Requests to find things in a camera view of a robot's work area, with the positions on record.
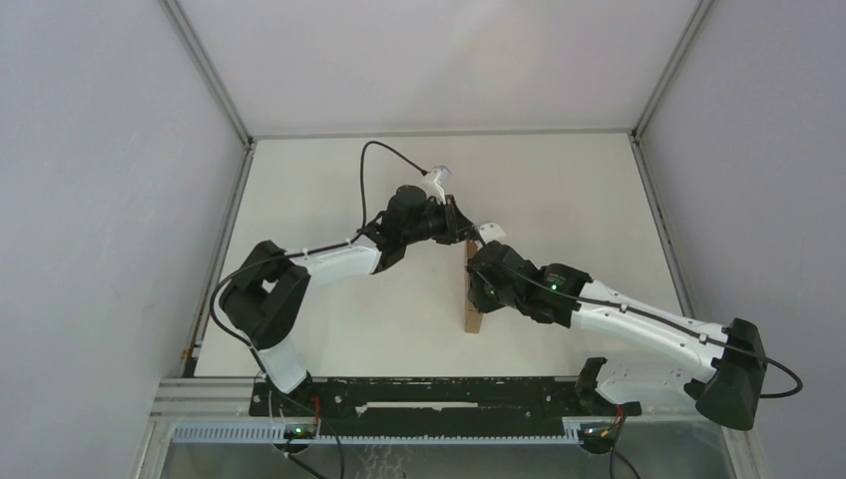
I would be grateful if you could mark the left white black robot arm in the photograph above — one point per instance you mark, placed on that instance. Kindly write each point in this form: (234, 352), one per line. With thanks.
(258, 303)

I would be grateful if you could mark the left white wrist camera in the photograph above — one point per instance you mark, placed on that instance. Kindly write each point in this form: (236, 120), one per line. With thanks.
(433, 183)

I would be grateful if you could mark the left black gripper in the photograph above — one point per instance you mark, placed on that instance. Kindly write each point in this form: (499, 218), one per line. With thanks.
(456, 227)

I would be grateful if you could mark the aluminium frame rail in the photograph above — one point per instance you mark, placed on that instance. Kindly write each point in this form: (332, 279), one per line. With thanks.
(203, 398)

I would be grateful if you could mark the green circuit board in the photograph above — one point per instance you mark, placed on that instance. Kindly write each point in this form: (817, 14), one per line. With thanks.
(598, 434)
(299, 432)

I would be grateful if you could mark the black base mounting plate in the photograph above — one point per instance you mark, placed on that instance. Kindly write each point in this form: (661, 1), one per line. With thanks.
(442, 407)

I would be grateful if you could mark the brown cardboard box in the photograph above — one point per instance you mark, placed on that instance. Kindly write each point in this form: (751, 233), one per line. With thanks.
(472, 317)

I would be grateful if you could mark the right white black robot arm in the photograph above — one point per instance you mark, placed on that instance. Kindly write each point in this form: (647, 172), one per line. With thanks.
(726, 364)

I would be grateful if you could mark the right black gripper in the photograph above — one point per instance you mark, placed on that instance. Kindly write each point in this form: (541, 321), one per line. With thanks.
(476, 293)

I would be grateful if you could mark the left green circuit board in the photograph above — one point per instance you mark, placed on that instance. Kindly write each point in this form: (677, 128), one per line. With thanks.
(299, 432)

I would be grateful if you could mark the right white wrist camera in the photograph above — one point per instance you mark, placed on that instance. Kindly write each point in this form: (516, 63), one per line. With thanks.
(490, 232)

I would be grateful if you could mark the right green circuit board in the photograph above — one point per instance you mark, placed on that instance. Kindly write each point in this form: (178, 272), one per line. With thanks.
(598, 434)

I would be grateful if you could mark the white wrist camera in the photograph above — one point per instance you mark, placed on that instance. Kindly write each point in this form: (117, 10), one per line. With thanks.
(490, 232)
(433, 183)

